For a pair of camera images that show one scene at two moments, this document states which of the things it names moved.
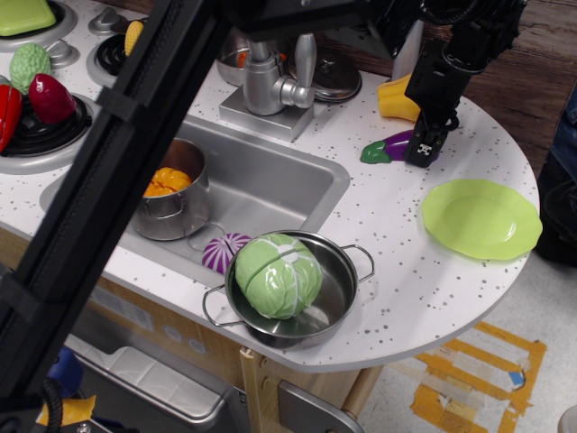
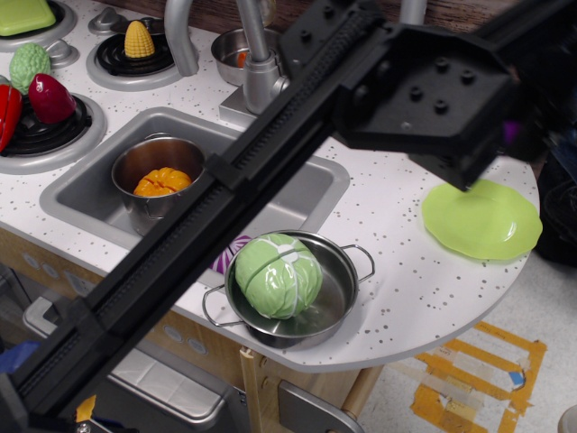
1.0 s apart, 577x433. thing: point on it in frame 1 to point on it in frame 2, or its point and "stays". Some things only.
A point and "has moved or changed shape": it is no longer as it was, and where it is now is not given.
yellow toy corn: (135, 32) stays
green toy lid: (20, 15) stays
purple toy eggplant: (394, 148) has moved or changed shape
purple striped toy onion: (219, 252) stays
